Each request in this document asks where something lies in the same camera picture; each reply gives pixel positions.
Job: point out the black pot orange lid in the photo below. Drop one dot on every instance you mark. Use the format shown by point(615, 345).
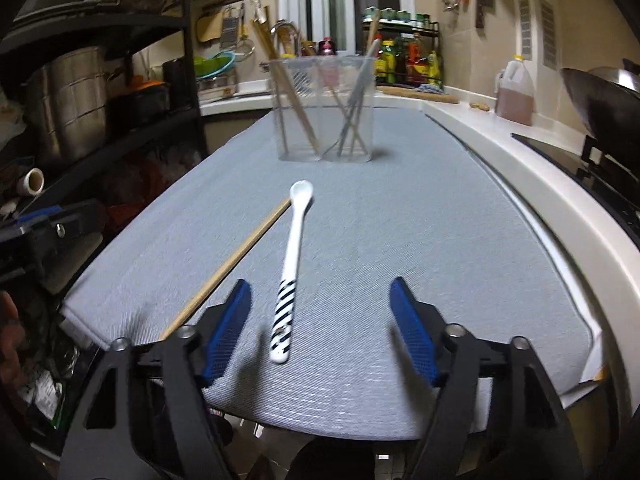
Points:
point(140, 102)

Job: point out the large steel pot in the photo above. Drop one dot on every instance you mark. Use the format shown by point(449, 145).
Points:
point(65, 105)

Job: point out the chrome faucet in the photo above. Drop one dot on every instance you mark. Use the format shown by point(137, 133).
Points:
point(287, 35)

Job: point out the wide wall vent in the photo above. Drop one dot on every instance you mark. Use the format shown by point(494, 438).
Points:
point(547, 32)

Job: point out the clear plastic utensil holder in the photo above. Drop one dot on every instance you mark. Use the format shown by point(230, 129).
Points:
point(325, 125)

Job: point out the black canister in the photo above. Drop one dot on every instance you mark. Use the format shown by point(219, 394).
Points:
point(177, 85)

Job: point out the person's left hand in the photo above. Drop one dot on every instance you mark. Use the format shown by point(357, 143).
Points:
point(7, 330)

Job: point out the black spice rack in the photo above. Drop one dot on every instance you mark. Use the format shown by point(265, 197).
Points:
point(407, 55)

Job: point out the black stove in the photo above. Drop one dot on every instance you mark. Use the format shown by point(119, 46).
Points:
point(575, 160)

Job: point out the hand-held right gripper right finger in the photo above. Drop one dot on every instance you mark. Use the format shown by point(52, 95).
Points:
point(412, 330)

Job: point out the wooden cutting board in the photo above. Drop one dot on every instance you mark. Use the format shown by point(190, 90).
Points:
point(425, 95)

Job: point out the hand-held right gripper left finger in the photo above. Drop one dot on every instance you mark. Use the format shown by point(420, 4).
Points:
point(227, 332)

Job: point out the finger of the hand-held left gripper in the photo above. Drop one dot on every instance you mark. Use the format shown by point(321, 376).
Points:
point(75, 240)

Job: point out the grey cloth mat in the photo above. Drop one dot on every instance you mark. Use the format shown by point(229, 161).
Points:
point(400, 240)

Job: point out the plastic oil jug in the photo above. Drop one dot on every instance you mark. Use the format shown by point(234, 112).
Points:
point(515, 95)

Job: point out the black shelf rack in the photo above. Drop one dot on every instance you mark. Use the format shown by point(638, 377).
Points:
point(165, 120)

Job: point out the metal grater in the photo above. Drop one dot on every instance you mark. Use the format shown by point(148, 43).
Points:
point(231, 25)

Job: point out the ginger pieces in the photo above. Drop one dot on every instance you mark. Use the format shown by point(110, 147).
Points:
point(480, 106)

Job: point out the grey chopstick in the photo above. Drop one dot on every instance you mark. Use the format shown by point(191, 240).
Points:
point(283, 120)

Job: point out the dark wok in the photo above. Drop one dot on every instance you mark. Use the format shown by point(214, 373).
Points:
point(605, 105)

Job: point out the white tape roll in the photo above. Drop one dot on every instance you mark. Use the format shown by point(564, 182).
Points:
point(31, 181)

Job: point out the narrow wall vent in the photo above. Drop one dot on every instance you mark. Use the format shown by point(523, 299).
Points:
point(523, 20)

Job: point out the hanging knife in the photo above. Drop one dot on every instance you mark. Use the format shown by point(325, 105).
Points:
point(483, 2)

